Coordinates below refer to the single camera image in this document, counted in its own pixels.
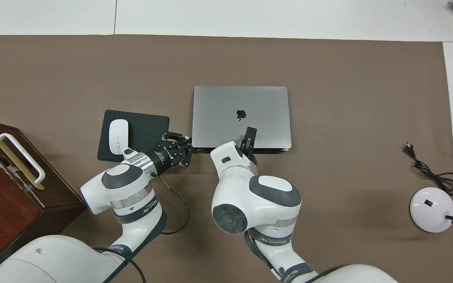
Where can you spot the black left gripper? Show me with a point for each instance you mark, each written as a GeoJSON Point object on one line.
{"type": "Point", "coordinates": [162, 158]}

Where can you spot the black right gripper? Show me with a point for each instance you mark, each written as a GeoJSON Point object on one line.
{"type": "Point", "coordinates": [250, 151]}

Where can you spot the grey apple laptop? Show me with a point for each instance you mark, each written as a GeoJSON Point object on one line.
{"type": "Point", "coordinates": [218, 118]}

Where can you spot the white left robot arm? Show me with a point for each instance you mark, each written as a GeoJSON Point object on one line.
{"type": "Point", "coordinates": [128, 200]}

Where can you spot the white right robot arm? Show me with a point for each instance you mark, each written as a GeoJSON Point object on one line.
{"type": "Point", "coordinates": [258, 200]}

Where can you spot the black mouse pad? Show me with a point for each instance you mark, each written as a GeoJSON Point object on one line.
{"type": "Point", "coordinates": [148, 129]}

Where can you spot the white computer mouse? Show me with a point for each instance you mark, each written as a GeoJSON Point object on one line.
{"type": "Point", "coordinates": [118, 135]}

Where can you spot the brown table mat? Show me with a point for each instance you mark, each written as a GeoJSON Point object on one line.
{"type": "Point", "coordinates": [328, 98]}

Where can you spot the dark brown wooden box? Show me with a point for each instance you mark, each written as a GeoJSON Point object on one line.
{"type": "Point", "coordinates": [2, 212]}

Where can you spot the white desk lamp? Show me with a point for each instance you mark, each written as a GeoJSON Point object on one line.
{"type": "Point", "coordinates": [433, 214]}

